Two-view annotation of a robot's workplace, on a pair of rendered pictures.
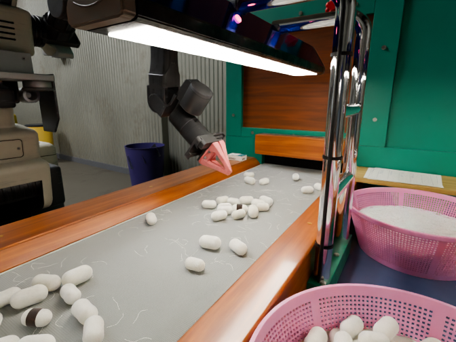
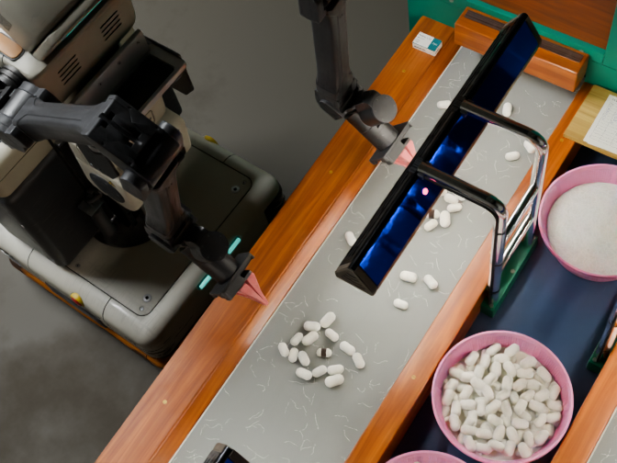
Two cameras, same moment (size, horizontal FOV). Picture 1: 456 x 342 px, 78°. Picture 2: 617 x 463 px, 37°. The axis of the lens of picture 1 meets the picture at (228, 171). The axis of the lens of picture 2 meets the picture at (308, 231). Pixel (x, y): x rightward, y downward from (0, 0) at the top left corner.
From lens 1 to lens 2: 1.57 m
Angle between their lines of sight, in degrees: 49
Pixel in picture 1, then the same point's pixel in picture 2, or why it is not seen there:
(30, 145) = (158, 107)
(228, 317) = (426, 355)
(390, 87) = not seen: outside the picture
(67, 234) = (293, 271)
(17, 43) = (123, 23)
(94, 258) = (326, 296)
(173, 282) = (388, 319)
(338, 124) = (498, 254)
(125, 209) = (322, 226)
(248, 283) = (436, 330)
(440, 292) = (588, 295)
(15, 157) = not seen: hidden behind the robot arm
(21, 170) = not seen: hidden behind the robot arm
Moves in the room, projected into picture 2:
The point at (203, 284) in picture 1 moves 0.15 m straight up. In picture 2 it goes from (409, 321) to (405, 291)
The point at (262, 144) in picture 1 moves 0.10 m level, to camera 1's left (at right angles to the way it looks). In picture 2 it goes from (466, 39) to (421, 41)
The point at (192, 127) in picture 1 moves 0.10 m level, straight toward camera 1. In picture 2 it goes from (375, 135) to (382, 175)
